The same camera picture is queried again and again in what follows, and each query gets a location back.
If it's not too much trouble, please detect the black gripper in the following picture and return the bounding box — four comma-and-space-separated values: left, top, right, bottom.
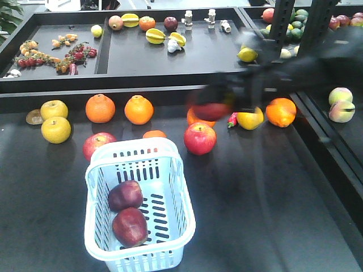
195, 70, 272, 111

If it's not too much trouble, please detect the light blue plastic basket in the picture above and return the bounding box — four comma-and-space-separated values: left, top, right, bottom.
84, 137, 196, 271

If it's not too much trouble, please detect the dark red apple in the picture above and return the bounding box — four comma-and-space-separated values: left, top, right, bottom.
108, 180, 143, 212

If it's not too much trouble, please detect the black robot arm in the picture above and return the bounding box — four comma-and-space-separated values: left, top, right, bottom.
193, 27, 362, 112

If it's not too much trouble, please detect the yellow lemon fruit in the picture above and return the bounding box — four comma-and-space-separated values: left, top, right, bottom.
237, 107, 264, 130

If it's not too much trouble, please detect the yellow lemon rear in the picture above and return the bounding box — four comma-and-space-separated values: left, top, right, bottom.
237, 47, 258, 63

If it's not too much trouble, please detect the red chili pepper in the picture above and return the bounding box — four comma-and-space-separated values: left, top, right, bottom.
227, 112, 238, 128

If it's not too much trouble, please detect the orange with navel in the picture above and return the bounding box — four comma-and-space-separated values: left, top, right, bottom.
265, 98, 297, 128

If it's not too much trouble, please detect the orange behind pink apple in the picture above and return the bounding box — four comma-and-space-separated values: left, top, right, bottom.
187, 108, 216, 128

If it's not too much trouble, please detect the pink red apple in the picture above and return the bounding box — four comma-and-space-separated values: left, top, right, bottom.
184, 122, 217, 155

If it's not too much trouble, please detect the white garlic bulb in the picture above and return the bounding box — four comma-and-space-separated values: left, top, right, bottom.
167, 39, 182, 53

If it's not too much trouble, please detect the black rear tray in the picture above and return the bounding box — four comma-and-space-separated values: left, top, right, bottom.
1, 7, 251, 96

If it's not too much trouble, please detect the small orange tangerine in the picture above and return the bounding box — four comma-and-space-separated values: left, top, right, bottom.
142, 130, 167, 138

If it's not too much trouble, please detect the black fruit tray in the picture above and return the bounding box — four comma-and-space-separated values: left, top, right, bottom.
1, 92, 362, 271

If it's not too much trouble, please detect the yellow starfruit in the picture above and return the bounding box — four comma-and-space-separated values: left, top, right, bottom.
145, 28, 166, 45

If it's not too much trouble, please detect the orange mandarin middle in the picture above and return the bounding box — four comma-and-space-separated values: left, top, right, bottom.
124, 95, 154, 125

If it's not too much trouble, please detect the orange mandarin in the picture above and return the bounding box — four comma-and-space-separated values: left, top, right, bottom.
124, 95, 154, 125
85, 94, 116, 124

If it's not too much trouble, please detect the orange mandarin left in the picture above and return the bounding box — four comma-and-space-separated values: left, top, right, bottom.
85, 94, 116, 124

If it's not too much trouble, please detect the pink apple left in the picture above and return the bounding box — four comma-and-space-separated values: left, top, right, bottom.
82, 132, 117, 162

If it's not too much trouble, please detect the cherry tomato vine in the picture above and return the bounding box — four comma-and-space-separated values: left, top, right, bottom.
12, 33, 98, 75

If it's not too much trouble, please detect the yellow pear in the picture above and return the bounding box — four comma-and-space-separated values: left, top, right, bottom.
40, 100, 69, 120
41, 117, 71, 144

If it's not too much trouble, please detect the brown mushroom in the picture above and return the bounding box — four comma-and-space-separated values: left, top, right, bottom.
26, 109, 44, 125

